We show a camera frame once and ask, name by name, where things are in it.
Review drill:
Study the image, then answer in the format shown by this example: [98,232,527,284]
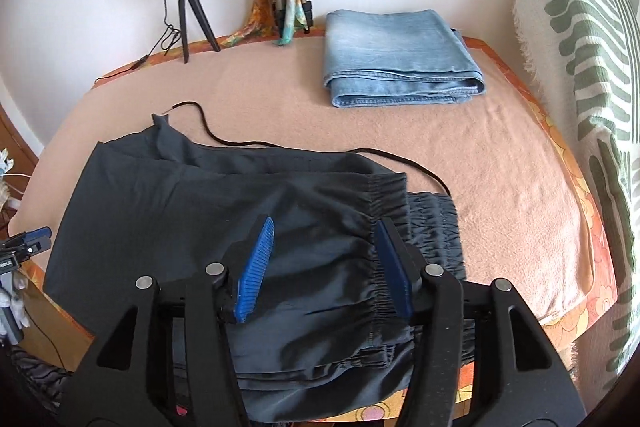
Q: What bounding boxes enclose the green striped cushion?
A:
[512,0,640,388]

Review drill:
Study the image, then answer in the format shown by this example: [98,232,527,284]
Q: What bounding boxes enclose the beige blanket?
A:
[12,27,596,323]

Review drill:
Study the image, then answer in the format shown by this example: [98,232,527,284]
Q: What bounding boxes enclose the dark grey pants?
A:
[42,101,468,425]

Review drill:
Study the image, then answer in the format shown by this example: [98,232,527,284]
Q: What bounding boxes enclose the person's striped clothing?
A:
[10,344,76,427]

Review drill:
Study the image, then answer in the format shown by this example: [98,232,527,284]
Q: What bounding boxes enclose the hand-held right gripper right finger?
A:
[374,218,587,427]

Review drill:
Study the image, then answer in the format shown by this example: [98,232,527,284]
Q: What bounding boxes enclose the black ring light cable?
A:
[95,0,183,84]

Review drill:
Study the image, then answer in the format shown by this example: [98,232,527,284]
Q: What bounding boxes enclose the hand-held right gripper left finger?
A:
[57,216,276,427]

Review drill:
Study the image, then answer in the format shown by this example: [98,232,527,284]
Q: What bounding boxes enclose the folded blue jeans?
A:
[322,9,487,108]

